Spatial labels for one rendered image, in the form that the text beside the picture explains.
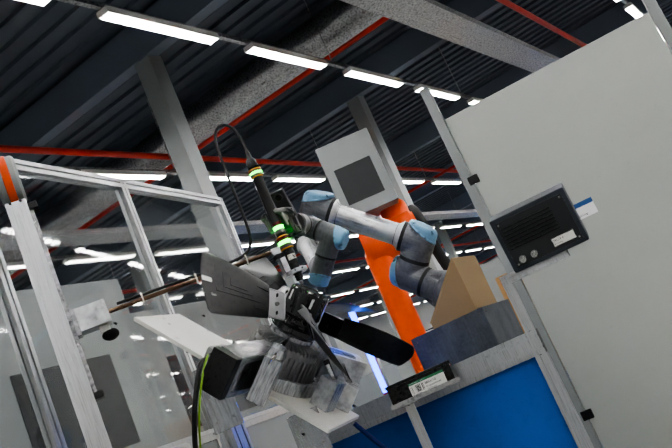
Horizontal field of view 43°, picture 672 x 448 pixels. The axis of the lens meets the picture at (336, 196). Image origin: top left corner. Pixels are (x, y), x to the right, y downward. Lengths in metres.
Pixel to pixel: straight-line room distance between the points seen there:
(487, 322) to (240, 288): 0.96
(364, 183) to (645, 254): 2.86
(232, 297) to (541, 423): 1.10
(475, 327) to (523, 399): 0.32
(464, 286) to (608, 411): 1.43
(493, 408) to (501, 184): 1.70
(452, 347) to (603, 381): 1.37
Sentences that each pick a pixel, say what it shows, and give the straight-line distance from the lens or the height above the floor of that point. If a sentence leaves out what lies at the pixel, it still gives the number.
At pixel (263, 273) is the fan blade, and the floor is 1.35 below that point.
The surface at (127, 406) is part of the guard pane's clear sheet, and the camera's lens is 2.99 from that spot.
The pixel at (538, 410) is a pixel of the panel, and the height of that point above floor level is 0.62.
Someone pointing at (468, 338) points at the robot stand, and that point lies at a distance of 3.08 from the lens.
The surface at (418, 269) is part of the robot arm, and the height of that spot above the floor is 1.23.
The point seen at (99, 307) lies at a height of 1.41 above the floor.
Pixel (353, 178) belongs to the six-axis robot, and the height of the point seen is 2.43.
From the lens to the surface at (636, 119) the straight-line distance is 4.36.
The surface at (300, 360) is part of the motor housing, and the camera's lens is 2.55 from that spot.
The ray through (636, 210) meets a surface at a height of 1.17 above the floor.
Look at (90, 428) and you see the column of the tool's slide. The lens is 2.56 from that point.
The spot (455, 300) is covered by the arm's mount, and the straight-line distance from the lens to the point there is 3.15.
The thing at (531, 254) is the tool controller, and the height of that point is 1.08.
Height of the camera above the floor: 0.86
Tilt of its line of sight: 13 degrees up
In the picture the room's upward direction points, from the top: 24 degrees counter-clockwise
